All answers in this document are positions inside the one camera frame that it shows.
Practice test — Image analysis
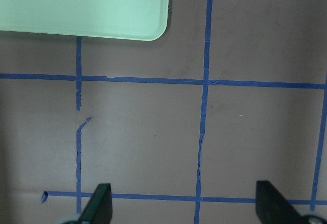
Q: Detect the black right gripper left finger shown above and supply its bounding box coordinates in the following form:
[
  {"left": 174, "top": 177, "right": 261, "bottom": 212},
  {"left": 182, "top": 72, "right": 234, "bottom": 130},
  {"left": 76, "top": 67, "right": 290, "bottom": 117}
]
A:
[{"left": 77, "top": 183, "right": 113, "bottom": 224}]

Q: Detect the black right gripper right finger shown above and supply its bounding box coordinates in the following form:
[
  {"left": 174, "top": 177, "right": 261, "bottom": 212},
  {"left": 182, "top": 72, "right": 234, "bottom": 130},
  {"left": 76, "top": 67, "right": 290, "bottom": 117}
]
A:
[{"left": 255, "top": 181, "right": 310, "bottom": 224}]

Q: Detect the light green plastic tray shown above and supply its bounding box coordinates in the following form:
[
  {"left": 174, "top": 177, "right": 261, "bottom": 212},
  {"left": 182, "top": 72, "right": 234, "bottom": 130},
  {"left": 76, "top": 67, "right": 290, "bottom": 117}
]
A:
[{"left": 1, "top": 0, "right": 169, "bottom": 41}]

